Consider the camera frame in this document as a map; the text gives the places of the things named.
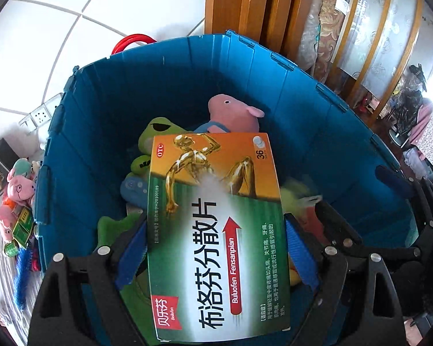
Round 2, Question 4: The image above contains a brown syrup bottle green label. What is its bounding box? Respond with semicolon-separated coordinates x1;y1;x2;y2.
3;240;20;258

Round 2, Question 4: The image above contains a green frog plush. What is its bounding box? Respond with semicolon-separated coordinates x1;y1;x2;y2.
130;117;186;176

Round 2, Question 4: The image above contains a blue plastic crate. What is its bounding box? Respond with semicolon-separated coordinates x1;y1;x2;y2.
34;30;419;346

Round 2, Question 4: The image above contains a pink pig plush orange dress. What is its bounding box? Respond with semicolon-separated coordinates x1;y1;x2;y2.
0;202;21;243

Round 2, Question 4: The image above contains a green medicine box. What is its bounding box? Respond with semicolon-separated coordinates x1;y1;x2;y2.
12;207;34;248

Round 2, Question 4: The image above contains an ibuprofen medicine box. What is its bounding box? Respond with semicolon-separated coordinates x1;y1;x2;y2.
147;133;290;344

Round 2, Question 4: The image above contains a red plastic case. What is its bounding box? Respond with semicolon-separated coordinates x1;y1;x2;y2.
112;34;156;55

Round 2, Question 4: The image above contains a white wall socket panel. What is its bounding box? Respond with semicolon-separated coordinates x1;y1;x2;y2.
18;93;62;133

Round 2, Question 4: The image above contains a pink pig plush teal dress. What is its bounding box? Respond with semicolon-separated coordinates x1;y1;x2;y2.
7;158;37;207

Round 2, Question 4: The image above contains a rolled patterned mat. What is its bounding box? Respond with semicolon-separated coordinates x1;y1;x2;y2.
296;0;350;83

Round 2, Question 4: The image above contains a George pig plush blue shirt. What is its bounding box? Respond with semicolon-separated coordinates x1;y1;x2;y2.
194;94;265;133

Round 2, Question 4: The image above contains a blue feather duster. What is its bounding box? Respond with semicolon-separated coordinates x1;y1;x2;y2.
14;248;33;311

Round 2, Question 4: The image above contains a green plush toy with ribbon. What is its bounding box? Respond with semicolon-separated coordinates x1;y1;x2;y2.
280;178;323;217

